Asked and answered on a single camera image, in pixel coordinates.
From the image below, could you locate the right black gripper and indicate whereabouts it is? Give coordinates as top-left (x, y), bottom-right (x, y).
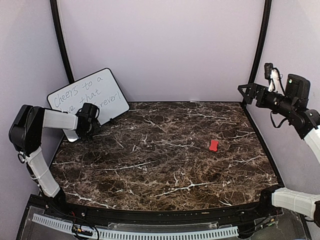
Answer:
top-left (238, 82), bottom-right (297, 118)

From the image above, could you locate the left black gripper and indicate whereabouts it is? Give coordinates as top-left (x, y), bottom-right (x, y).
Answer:
top-left (76, 118), bottom-right (103, 143)

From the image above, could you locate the white whiteboard with black frame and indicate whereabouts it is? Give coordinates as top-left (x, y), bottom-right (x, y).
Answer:
top-left (42, 68), bottom-right (130, 142)

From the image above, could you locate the red whiteboard eraser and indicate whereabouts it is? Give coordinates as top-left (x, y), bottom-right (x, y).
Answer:
top-left (209, 140), bottom-right (219, 152)

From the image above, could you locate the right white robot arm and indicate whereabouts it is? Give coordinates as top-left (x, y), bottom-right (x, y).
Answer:
top-left (237, 74), bottom-right (320, 225)

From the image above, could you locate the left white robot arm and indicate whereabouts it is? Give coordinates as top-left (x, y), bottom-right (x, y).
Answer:
top-left (8, 103), bottom-right (101, 218)

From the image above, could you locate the black whiteboard stand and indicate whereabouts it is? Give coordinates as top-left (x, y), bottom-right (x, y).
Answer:
top-left (109, 118), bottom-right (116, 124)

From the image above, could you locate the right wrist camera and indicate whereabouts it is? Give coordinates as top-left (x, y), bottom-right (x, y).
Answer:
top-left (264, 62), bottom-right (283, 93)

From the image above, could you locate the right black frame post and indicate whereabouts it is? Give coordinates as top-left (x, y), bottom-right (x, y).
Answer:
top-left (241, 0), bottom-right (273, 108)

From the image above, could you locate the black frame post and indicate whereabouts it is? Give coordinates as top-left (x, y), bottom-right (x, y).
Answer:
top-left (49, 0), bottom-right (75, 84)
top-left (241, 0), bottom-right (273, 108)

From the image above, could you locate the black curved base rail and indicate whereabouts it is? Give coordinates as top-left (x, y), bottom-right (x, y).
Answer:
top-left (33, 196), bottom-right (283, 227)

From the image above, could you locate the left black frame post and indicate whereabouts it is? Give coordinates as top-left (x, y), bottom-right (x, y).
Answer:
top-left (49, 0), bottom-right (75, 84)

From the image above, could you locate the white slotted cable duct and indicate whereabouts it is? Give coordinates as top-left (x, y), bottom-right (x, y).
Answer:
top-left (31, 213), bottom-right (239, 240)

